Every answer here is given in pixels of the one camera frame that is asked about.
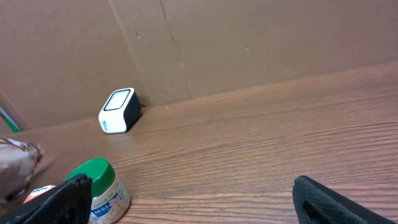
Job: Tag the cardboard backboard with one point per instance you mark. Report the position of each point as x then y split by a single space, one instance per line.
60 60

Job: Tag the white barcode scanner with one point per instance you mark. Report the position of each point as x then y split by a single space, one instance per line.
120 112

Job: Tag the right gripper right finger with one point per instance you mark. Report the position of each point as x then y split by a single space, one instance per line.
316 203

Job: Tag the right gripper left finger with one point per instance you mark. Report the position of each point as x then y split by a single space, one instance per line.
69 202

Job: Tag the green lid jar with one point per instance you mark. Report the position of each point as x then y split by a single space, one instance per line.
110 199

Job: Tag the beige snack bag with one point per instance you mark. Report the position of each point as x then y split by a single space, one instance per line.
19 161

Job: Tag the teal tissue pack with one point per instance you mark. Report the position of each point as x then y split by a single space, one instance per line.
39 191

